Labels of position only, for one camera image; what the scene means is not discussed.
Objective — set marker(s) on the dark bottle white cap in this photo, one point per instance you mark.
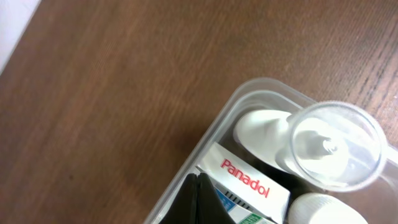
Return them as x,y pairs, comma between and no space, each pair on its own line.
314,207

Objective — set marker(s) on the white Panadol box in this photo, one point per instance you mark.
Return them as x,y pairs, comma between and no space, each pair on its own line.
251,187

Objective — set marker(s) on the clear plastic container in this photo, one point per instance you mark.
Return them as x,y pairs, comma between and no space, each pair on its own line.
377,203

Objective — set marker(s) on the white squeeze bottle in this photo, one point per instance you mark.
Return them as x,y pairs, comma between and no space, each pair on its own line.
329,132

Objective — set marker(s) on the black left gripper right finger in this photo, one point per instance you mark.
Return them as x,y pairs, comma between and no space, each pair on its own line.
210,209

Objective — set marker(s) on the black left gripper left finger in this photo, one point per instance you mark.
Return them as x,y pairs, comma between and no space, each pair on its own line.
183,209

